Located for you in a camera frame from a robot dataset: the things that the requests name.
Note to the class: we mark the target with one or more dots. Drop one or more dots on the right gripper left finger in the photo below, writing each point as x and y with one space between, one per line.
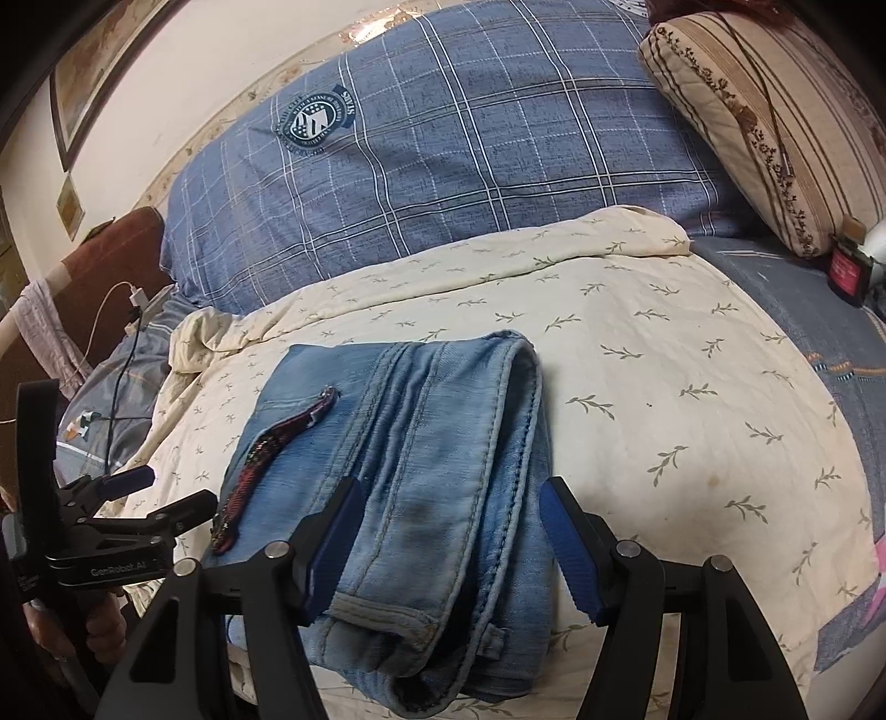
176 665

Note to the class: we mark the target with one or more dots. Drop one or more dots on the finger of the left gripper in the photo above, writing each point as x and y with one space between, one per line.
127 482

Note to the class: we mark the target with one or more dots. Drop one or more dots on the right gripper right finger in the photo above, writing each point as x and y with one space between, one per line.
729 664

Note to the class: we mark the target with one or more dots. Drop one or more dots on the blue denim jeans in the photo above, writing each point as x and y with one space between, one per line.
449 588

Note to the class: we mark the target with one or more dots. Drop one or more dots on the person left hand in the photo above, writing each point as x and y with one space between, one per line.
105 631

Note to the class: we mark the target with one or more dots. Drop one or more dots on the grey hanging cloth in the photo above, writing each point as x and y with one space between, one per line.
40 326

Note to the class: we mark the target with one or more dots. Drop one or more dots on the brown headboard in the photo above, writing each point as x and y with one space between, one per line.
125 250

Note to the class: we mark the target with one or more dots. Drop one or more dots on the cream floral quilt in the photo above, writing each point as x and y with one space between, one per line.
623 415

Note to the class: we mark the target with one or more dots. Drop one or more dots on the grey patterned bedsheet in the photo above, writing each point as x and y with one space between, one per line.
817 325

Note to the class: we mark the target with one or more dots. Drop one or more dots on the framed horse painting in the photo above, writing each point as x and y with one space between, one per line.
85 77

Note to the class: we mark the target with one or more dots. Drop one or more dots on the red label bottle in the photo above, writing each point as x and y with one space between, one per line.
849 274

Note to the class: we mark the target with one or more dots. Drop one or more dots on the blue plaid pillow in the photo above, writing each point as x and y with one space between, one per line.
479 118

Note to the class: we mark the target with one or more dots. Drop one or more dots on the beige striped floral pillow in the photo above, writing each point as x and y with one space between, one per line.
790 125

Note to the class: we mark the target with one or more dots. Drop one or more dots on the dark red plastic bag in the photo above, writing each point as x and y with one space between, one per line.
661 11

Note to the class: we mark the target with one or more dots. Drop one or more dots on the small wall picture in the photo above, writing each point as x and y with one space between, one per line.
69 207

